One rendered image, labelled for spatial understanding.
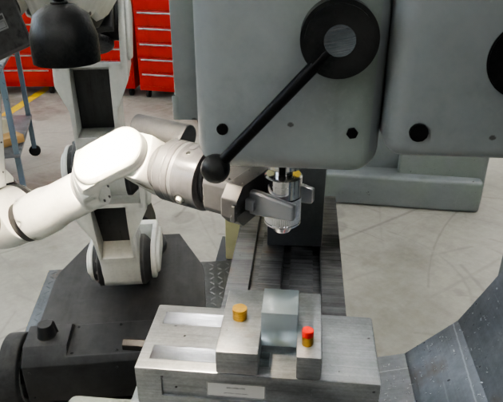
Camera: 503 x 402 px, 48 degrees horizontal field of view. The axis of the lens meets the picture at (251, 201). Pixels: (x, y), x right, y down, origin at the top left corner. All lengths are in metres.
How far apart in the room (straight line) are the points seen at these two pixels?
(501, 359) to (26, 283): 2.35
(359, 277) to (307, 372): 1.99
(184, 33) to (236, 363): 0.45
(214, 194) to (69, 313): 1.02
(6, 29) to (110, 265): 0.82
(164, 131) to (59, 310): 0.97
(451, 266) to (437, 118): 2.46
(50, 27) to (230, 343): 0.47
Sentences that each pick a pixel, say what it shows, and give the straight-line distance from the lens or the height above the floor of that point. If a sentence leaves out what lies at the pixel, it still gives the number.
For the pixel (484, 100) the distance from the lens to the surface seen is 0.56.
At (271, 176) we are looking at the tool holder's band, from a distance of 0.69.
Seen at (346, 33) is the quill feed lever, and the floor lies 1.46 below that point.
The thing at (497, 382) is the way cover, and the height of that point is 0.96.
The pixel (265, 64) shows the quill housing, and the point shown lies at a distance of 0.55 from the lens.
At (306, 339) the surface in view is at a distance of 0.80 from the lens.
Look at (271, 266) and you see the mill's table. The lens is 1.17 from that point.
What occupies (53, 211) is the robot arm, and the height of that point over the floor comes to 1.17.
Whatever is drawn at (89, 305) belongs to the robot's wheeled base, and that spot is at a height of 0.57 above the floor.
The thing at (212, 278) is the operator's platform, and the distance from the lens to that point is 2.03.
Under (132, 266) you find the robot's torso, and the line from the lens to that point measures 1.57.
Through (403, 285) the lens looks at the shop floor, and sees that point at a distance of 2.78.
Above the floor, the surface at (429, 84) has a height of 1.42.
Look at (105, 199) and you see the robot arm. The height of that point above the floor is 1.18.
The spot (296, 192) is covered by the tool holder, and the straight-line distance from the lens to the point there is 0.69.
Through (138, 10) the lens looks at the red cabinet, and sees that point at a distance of 5.44.
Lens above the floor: 1.55
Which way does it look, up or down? 27 degrees down
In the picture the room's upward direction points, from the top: straight up
